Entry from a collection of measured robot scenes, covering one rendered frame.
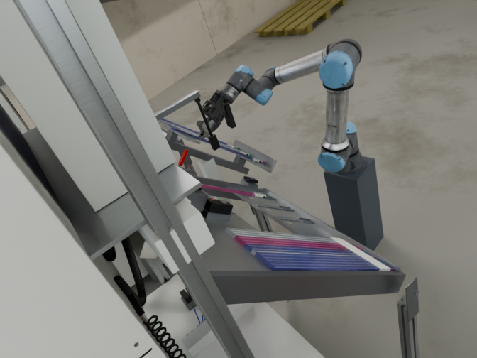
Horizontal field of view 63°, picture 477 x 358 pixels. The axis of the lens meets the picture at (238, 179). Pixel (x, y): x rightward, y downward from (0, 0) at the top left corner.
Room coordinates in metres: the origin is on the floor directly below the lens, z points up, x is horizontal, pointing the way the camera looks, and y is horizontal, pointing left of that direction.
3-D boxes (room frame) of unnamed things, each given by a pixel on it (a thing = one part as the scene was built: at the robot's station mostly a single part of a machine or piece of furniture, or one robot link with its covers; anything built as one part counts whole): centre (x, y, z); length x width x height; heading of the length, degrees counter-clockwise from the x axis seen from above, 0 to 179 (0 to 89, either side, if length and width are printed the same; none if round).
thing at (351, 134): (1.47, -0.52, 0.72); 0.13 x 0.12 x 0.14; 138
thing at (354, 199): (1.47, -0.52, 0.28); 0.18 x 0.18 x 0.55; 36
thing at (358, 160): (1.47, -0.52, 0.60); 0.15 x 0.15 x 0.10
